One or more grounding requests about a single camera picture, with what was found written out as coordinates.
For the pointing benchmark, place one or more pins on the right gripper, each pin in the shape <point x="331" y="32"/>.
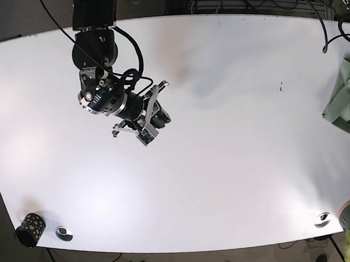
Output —
<point x="139" y="111"/>

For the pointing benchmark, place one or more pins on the green T-shirt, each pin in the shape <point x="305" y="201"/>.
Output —
<point x="337" y="110"/>

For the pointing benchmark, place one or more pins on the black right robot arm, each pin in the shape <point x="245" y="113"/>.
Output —
<point x="104" y="91"/>

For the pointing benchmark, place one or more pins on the right silver table grommet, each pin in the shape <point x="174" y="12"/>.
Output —
<point x="322" y="220"/>

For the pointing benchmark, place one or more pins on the silver table grommet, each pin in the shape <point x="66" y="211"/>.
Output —
<point x="63" y="234"/>
<point x="322" y="220"/>

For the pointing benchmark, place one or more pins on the left silver table grommet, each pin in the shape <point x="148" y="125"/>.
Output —
<point x="63" y="234"/>

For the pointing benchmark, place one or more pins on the black gold spotted cup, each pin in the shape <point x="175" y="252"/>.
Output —
<point x="30" y="230"/>

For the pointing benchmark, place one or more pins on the left brown shoe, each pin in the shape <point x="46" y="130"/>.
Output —
<point x="322" y="258"/>

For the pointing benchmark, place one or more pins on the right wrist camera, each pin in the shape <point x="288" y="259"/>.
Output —
<point x="147" y="135"/>

